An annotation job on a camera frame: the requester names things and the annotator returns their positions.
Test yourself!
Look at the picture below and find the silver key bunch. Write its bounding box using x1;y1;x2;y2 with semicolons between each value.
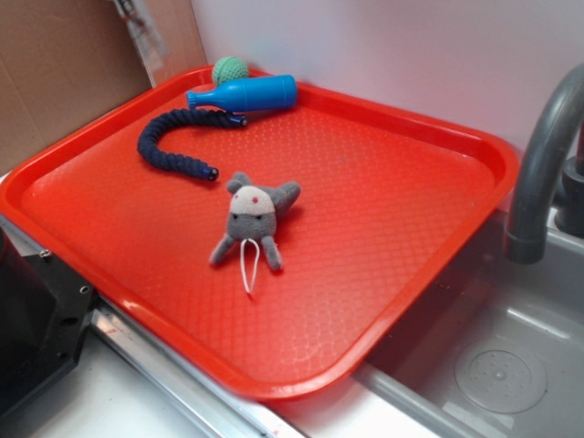
113;0;169;75

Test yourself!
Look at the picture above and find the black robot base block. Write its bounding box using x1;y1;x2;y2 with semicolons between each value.
1;233;96;420

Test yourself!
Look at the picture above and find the red plastic tray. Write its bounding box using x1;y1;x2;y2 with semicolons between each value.
1;68;518;401

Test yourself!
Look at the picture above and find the grey plush mouse toy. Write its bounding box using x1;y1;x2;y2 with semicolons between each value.
210;172;301;295

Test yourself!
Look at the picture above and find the blue plastic toy bottle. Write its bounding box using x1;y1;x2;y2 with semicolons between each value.
186;75;297;112

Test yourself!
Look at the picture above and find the green knitted ball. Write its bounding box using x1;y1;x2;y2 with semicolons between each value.
212;57;250;86

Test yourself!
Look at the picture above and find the grey plastic sink basin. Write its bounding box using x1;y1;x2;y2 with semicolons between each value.
355;213;583;437

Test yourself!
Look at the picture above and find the grey toy faucet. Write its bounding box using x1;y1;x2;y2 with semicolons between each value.
503;65;583;264

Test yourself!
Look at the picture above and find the brown cardboard panel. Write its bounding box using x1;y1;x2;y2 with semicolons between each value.
1;1;206;173

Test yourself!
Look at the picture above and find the dark blue rope toy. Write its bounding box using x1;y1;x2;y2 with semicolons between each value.
137;109;247;182

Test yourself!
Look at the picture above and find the silver metal rail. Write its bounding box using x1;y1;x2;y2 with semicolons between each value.
0;214;282;438

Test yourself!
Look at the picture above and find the dark faucet handle knob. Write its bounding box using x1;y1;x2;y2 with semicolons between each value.
555;130;583;238

